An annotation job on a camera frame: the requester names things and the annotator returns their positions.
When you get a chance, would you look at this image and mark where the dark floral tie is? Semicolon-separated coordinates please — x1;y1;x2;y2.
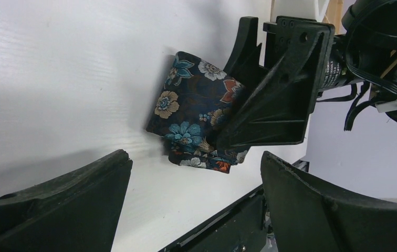
146;51;249;174

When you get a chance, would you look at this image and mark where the wooden compartment tray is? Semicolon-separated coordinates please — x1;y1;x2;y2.
270;0;344;34

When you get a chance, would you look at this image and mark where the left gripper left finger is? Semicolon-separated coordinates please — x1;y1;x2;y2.
0;150;133;251

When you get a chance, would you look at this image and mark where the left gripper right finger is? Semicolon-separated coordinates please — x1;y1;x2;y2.
260;151;397;251

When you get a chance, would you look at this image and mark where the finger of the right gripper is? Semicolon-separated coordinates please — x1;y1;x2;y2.
224;16;268;98

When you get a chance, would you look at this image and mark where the thin black cable loop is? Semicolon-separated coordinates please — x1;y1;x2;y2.
316;81;380;132

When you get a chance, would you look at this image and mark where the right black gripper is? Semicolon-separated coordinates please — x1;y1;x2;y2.
216;1;397;149

